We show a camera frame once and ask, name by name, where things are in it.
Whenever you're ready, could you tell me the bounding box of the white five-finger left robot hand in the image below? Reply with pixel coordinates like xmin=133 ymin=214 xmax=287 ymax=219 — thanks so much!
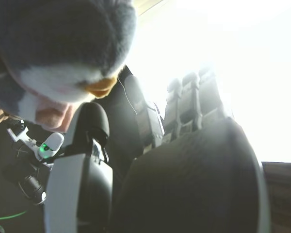
xmin=42 ymin=69 xmax=272 ymax=233

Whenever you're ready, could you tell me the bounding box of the grey white penguin plush toy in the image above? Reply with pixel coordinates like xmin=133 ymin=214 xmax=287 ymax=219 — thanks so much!
xmin=0 ymin=0 xmax=138 ymax=133

